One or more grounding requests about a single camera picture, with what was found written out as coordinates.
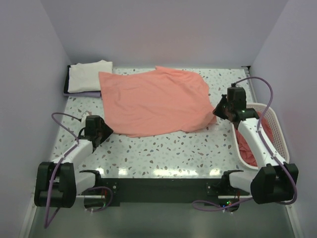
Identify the white plastic laundry basket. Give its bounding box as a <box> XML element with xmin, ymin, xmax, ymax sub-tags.
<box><xmin>232</xmin><ymin>108</ymin><xmax>290</xmax><ymax>170</ymax></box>

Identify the salmon pink t-shirt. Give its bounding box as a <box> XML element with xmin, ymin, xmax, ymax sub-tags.
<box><xmin>99</xmin><ymin>66</ymin><xmax>216</xmax><ymax>137</ymax></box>

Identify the folded cream t-shirt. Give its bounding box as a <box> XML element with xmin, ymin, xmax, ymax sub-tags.
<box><xmin>68</xmin><ymin>60</ymin><xmax>113</xmax><ymax>93</ymax></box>

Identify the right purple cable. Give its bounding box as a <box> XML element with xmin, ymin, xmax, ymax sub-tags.
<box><xmin>192</xmin><ymin>76</ymin><xmax>298</xmax><ymax>212</ymax></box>

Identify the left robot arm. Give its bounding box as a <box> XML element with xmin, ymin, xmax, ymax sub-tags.
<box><xmin>34</xmin><ymin>115</ymin><xmax>113</xmax><ymax>208</ymax></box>

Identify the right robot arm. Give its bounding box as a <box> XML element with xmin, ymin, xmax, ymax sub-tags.
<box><xmin>213</xmin><ymin>84</ymin><xmax>299</xmax><ymax>205</ymax></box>

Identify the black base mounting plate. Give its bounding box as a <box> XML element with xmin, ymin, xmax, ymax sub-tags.
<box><xmin>83</xmin><ymin>178</ymin><xmax>248</xmax><ymax>207</ymax></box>

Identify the dark pink t-shirt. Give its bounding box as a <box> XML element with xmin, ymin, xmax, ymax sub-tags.
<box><xmin>234</xmin><ymin>108</ymin><xmax>276</xmax><ymax>169</ymax></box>

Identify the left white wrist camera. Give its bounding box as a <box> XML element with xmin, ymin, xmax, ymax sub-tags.
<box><xmin>80</xmin><ymin>111</ymin><xmax>92</xmax><ymax>123</ymax></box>

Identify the folded lavender t-shirt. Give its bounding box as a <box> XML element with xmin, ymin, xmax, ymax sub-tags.
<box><xmin>63</xmin><ymin>91</ymin><xmax>101</xmax><ymax>98</ymax></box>

